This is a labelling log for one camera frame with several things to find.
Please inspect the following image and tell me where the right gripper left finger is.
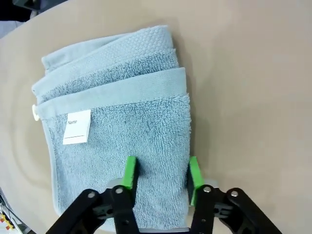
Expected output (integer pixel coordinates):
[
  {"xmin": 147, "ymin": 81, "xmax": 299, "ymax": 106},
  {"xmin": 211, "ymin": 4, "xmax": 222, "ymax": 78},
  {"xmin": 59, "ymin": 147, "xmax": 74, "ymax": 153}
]
[{"xmin": 46, "ymin": 156, "xmax": 139, "ymax": 234}]

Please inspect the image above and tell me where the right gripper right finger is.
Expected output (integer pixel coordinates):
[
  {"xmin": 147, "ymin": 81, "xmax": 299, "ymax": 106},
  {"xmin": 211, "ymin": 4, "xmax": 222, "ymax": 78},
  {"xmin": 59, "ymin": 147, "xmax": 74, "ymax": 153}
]
[{"xmin": 187, "ymin": 156, "xmax": 283, "ymax": 234}]

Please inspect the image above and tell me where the grey-blue terry towel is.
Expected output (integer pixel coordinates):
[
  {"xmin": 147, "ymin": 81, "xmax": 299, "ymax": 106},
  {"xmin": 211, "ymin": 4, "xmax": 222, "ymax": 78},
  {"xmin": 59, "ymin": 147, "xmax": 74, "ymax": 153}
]
[{"xmin": 31, "ymin": 24, "xmax": 193, "ymax": 232}]

